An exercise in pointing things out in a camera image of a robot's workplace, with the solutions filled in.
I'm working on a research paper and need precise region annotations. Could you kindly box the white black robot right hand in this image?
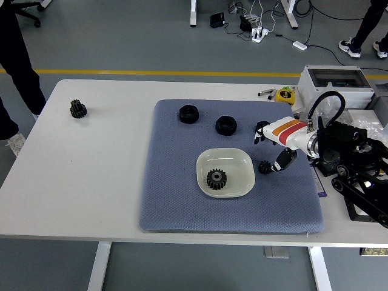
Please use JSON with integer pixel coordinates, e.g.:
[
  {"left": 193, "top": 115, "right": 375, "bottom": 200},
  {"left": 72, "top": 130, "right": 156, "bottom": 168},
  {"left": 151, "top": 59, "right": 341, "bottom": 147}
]
[{"left": 253, "top": 116, "right": 316, "bottom": 175}]

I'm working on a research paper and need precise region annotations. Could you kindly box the large black gear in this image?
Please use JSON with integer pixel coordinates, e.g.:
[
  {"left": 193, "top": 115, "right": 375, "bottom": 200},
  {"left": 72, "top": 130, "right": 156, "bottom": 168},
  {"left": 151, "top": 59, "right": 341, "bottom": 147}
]
[{"left": 206, "top": 168, "right": 228, "bottom": 192}]

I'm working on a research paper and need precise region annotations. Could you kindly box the medium black hex nut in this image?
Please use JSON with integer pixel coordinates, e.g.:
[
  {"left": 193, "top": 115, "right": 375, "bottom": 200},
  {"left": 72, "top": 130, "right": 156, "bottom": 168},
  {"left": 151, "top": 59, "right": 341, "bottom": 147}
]
[{"left": 215, "top": 115, "right": 238, "bottom": 136}]

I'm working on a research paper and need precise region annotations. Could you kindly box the white flat box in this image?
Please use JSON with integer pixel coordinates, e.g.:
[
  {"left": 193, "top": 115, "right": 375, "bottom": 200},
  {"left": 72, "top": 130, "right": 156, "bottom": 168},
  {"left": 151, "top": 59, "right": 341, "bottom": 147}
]
[{"left": 347, "top": 108, "right": 385, "bottom": 125}]

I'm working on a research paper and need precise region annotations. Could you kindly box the large black hex nut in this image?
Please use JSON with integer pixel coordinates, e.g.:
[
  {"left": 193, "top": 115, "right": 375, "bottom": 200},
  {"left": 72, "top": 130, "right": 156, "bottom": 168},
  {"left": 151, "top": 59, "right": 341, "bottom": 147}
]
[{"left": 178, "top": 104, "right": 200, "bottom": 124}]

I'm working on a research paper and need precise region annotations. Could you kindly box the grey under-table control box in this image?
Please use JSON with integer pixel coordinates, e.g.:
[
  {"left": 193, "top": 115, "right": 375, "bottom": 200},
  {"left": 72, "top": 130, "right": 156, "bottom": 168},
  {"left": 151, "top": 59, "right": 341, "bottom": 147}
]
[{"left": 263, "top": 246, "right": 290, "bottom": 259}]

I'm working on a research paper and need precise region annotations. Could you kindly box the black adapter box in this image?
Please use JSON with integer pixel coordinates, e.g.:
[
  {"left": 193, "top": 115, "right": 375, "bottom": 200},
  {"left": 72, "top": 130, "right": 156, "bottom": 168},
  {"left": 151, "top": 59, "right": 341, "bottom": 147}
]
[{"left": 210, "top": 12, "right": 226, "bottom": 28}]

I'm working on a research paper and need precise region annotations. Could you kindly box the yellow tape measure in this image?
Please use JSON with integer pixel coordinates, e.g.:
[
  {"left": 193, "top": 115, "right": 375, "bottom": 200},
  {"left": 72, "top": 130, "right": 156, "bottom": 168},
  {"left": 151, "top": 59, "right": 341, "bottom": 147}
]
[{"left": 275, "top": 86, "right": 296, "bottom": 106}]

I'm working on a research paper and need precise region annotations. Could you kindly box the clear plastic bag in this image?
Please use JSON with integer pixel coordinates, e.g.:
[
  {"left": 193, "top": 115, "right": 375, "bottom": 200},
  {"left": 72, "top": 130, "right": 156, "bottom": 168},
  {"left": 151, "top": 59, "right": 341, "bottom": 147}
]
[{"left": 298, "top": 83, "right": 349, "bottom": 128}]

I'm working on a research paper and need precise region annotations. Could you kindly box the white square dish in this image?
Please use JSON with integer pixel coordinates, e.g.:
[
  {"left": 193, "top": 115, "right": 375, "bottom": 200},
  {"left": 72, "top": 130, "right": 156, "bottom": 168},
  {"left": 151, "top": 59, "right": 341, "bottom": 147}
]
[{"left": 196, "top": 147, "right": 257, "bottom": 199}]

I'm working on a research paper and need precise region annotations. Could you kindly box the bubble wrap bundle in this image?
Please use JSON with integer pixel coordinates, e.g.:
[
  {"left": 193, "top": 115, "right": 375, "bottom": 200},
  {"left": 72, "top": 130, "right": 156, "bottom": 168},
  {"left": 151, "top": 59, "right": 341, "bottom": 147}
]
[{"left": 354, "top": 118, "right": 388, "bottom": 143}]

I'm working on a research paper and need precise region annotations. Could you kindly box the white power strip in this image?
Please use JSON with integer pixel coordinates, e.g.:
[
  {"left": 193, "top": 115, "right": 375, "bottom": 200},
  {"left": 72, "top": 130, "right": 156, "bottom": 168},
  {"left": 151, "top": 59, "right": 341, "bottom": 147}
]
[{"left": 251, "top": 27, "right": 270, "bottom": 43}]

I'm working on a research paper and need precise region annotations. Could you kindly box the black white flat device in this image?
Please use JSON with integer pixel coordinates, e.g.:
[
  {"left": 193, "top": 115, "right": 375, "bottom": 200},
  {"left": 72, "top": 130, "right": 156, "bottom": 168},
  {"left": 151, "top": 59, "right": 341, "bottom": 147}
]
[{"left": 344, "top": 193, "right": 381, "bottom": 222}]

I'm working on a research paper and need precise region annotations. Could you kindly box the black power brick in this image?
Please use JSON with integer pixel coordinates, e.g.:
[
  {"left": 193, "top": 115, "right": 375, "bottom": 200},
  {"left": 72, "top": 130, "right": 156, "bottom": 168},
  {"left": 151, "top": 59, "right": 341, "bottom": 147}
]
[{"left": 239, "top": 15, "right": 253, "bottom": 32}]

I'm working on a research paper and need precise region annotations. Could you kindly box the white background desk leg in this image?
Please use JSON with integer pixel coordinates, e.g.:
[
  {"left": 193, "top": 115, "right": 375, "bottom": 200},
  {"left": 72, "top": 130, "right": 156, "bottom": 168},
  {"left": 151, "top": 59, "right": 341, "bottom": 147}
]
[
  {"left": 189, "top": 0, "right": 198, "bottom": 28},
  {"left": 280, "top": 0, "right": 300, "bottom": 30}
]

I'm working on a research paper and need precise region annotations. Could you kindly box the blue-grey textured mat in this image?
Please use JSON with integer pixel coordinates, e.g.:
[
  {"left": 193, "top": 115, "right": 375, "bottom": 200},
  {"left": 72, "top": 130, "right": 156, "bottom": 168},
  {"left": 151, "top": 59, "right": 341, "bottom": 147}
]
[{"left": 138, "top": 99, "right": 327, "bottom": 234}]

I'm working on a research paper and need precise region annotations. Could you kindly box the person in dark trousers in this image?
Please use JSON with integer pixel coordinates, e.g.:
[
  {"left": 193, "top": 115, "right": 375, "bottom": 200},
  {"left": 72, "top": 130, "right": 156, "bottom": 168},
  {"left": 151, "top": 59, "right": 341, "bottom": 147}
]
[{"left": 338, "top": 0, "right": 388, "bottom": 59}]

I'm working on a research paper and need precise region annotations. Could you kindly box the white table leg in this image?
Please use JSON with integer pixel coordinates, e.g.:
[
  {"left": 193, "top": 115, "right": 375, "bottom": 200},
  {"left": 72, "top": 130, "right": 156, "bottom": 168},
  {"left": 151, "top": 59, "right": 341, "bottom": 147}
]
[
  {"left": 87, "top": 241, "right": 112, "bottom": 291},
  {"left": 308, "top": 247, "right": 333, "bottom": 291}
]

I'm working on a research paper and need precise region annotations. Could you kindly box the label strip under table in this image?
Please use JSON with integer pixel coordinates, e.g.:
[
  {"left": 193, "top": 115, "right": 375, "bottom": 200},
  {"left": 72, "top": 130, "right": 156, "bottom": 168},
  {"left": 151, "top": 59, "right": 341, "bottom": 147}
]
[{"left": 360, "top": 247, "right": 388, "bottom": 256}]

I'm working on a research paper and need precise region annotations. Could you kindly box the black double stepped gear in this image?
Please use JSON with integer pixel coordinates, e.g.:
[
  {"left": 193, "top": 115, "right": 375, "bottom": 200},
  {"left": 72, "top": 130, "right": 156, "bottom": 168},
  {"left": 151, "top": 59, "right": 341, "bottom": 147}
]
[{"left": 70, "top": 99, "right": 88, "bottom": 119}]

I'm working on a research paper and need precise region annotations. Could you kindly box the person beside table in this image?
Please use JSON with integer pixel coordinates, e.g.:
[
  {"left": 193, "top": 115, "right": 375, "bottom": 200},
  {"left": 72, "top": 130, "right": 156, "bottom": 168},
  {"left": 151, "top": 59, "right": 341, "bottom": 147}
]
[{"left": 0, "top": 0, "right": 48, "bottom": 157}]

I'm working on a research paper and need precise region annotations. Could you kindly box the black office chair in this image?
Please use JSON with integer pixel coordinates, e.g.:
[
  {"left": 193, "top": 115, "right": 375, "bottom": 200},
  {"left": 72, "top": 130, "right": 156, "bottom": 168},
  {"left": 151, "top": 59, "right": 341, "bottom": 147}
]
[{"left": 12, "top": 0, "right": 43, "bottom": 28}]

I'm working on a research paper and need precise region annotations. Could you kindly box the white electrical enclosure box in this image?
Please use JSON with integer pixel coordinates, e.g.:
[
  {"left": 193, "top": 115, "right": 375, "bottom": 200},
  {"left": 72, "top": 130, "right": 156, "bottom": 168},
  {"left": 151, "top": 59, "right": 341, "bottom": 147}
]
[{"left": 296, "top": 65, "right": 376, "bottom": 110}]

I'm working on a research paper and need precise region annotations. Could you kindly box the black floor cable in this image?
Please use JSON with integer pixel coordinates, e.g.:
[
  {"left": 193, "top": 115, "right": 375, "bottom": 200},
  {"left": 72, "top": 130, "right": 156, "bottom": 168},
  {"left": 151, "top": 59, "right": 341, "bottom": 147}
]
[{"left": 274, "top": 33, "right": 348, "bottom": 67}]

